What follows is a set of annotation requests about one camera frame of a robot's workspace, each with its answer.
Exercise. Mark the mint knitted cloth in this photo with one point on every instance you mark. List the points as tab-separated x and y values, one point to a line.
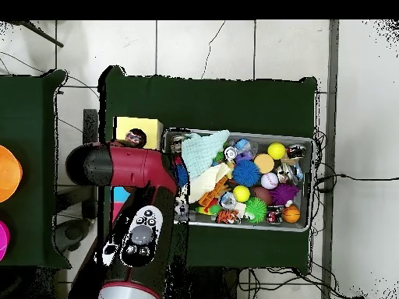
199	149

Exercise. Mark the cream knitted cloth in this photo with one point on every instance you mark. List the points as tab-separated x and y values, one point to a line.
205	180

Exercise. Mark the polka dot patterned cloth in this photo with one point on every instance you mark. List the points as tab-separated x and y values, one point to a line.
136	137

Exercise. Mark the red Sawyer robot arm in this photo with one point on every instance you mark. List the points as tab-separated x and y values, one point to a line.
134	166

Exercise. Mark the wooden box with three holes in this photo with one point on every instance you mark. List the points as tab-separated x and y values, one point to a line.
152	127

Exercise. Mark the silver mesh bin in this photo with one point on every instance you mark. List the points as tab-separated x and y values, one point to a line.
304	199

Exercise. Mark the blue spiky ball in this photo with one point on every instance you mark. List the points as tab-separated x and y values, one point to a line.
246	173

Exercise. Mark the yellow tennis ball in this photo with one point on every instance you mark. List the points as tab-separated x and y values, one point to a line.
241	193

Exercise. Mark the orange foam disc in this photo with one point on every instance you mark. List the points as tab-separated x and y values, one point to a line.
264	163

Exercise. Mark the dark green tablecloth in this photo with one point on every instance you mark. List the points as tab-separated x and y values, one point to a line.
218	102

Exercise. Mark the white baseball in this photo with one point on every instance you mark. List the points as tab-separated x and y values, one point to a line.
270	180

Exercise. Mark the green spiky ball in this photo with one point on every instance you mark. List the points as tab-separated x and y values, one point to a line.
256	211

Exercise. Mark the purple spiky ball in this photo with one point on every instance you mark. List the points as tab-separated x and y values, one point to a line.
282	193

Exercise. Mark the small orange basketball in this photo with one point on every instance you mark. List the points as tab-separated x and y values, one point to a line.
291	214

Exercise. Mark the grey rounded floor object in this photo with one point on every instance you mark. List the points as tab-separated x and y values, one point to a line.
71	232

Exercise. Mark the dark green side table cloth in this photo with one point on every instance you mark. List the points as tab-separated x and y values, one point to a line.
28	109

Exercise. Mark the orange round object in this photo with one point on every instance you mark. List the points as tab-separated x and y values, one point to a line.
9	174

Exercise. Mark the black rod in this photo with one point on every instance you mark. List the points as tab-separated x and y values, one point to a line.
43	34

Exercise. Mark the pink ball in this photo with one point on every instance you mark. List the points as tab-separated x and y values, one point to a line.
3	239

